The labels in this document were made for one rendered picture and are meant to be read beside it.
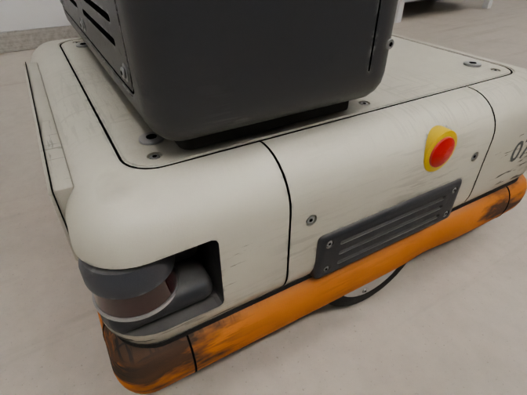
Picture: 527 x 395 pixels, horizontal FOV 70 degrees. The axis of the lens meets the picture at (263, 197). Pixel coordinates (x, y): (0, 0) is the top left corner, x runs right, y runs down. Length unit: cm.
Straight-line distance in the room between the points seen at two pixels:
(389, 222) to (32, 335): 49
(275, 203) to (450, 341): 34
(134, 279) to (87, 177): 10
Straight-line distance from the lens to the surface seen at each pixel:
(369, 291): 57
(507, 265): 73
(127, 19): 29
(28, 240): 78
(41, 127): 48
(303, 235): 37
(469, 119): 51
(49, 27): 206
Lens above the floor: 44
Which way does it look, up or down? 36 degrees down
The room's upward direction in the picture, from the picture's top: straight up
